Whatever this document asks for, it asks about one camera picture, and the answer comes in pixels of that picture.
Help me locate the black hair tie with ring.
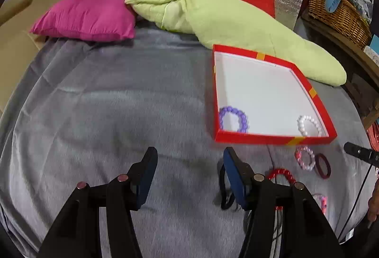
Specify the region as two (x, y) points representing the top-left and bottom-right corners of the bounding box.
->
(218, 161), (238, 211)

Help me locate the purple bead bracelet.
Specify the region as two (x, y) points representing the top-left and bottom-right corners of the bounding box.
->
(218, 106), (251, 134)

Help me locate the maroon hair tie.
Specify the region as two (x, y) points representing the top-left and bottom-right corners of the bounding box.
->
(314, 152), (332, 180)

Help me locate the pale pink bead bracelet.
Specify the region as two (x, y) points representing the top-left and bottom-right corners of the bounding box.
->
(294, 145), (317, 172)

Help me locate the pink and coral bead bracelet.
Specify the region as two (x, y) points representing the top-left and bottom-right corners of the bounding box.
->
(312, 192), (329, 216)

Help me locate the white pearl bead bracelet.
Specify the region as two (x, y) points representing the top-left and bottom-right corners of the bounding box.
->
(297, 114), (323, 138)

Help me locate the red shallow box tray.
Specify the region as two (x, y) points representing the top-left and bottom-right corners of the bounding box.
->
(212, 44), (337, 145)

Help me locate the grey bed blanket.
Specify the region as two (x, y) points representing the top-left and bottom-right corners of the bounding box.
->
(0, 24), (374, 258)

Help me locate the wicker basket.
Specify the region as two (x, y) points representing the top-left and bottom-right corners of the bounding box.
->
(308, 0), (372, 49)

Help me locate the magenta pillow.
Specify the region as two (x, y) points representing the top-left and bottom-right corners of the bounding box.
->
(30, 0), (135, 43)

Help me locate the light green quilt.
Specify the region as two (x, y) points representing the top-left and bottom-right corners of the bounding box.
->
(125, 0), (347, 86)

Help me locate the beige leather sofa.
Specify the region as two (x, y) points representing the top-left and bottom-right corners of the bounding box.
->
(0, 0), (61, 111)

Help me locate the red bead bracelet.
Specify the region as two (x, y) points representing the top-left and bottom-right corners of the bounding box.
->
(266, 168), (298, 186)

